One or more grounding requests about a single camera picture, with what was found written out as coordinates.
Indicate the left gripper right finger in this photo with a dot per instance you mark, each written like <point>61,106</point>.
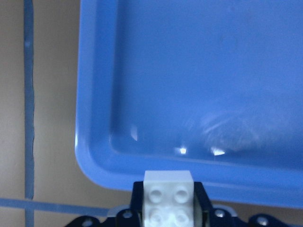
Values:
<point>209,215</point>

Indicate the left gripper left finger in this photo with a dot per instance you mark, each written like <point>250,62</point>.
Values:
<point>129,217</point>

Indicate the white block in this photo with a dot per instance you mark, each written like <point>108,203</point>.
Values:
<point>168,199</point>

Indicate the blue plastic tray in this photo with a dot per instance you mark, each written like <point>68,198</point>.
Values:
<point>210,86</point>

